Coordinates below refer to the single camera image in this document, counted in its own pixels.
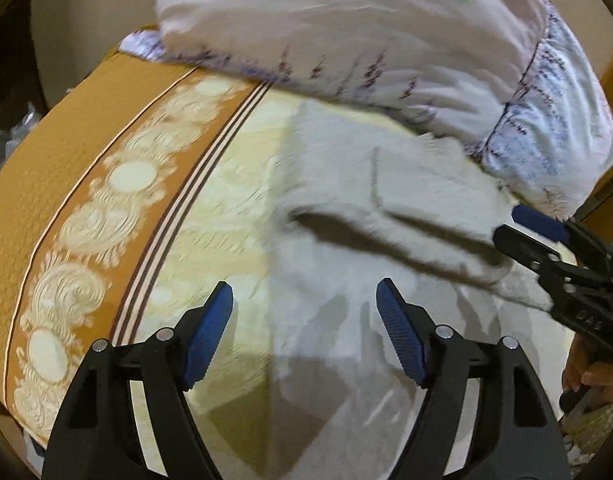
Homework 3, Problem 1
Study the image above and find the lilac floral pillow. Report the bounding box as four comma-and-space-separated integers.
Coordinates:
119, 0, 554, 133

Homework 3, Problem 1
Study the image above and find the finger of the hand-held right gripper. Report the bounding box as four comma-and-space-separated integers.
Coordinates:
493, 224, 569, 281
512, 204, 609, 273

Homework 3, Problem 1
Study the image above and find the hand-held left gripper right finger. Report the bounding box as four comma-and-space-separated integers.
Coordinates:
376, 277, 572, 480

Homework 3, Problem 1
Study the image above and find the white blue-print pillow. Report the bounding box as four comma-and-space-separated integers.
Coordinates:
463, 0, 613, 222

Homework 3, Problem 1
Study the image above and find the person's right hand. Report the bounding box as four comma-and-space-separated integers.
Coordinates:
561, 332, 613, 413

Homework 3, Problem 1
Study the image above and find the clear plastic bag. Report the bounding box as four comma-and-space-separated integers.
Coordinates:
0, 102, 43, 173

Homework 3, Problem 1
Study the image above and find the yellow orange patterned bed sheet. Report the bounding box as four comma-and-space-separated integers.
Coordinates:
0, 25, 587, 480

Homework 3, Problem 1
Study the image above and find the grey cable-knit sweater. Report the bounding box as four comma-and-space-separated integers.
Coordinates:
266, 97, 572, 480

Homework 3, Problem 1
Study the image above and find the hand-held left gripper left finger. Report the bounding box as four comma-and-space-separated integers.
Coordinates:
41, 281, 234, 480

